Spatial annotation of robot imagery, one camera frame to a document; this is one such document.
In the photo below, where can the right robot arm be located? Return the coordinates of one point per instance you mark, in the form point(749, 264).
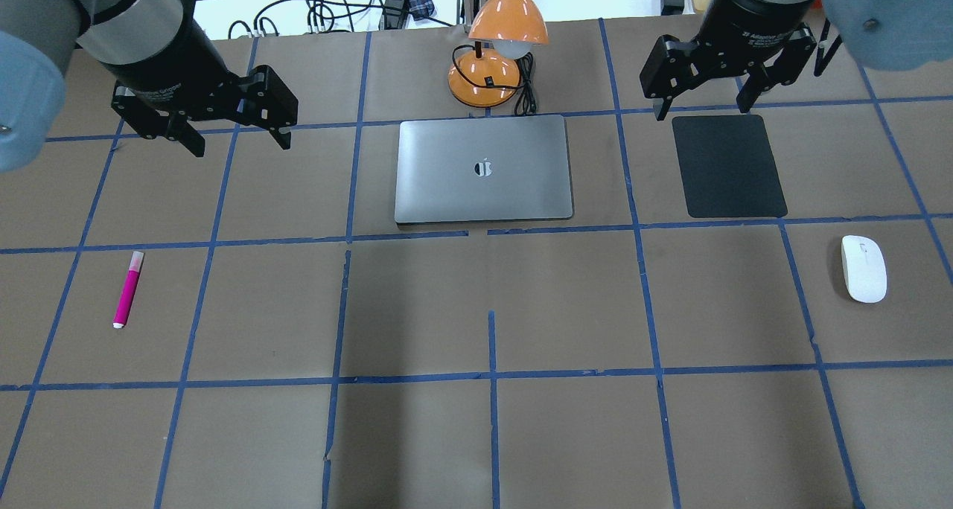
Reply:
point(888, 35)

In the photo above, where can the orange desk lamp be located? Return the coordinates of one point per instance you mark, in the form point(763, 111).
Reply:
point(495, 63)

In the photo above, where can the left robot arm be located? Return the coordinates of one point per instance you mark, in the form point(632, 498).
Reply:
point(38, 38)

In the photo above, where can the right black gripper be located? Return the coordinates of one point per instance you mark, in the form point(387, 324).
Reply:
point(752, 19)

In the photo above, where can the white computer mouse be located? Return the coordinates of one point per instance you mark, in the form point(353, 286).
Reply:
point(864, 269)

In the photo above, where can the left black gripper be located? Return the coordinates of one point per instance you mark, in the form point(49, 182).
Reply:
point(170, 61)

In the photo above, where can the grey closed laptop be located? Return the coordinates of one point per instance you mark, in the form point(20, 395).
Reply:
point(488, 169)

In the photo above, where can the black mousepad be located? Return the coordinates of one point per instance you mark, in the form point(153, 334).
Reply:
point(727, 167)

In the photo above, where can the pink marker pen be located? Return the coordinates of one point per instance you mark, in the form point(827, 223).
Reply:
point(130, 285)

